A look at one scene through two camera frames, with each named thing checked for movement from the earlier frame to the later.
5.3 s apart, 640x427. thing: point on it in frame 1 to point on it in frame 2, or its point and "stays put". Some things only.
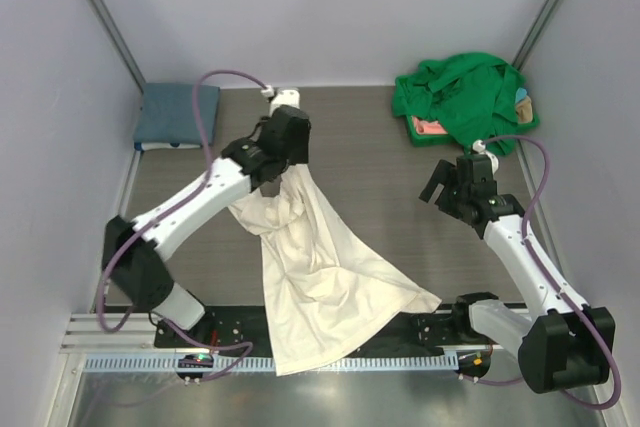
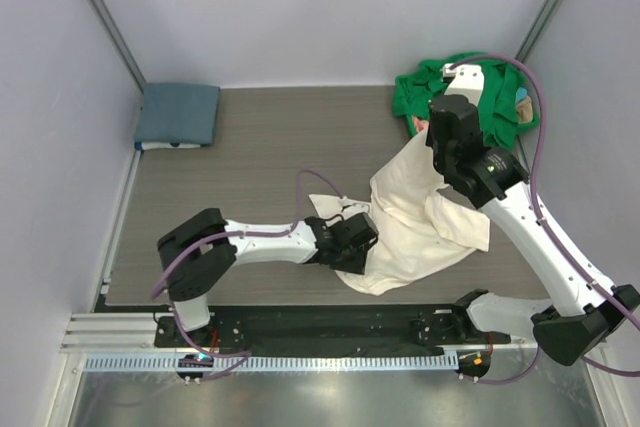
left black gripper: x=302 y=155 to x=356 y=265
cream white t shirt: x=330 y=293 to x=422 y=225
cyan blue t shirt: x=520 y=94 stays put
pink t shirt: x=428 y=127 stays put
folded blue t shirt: x=167 y=114 stays put
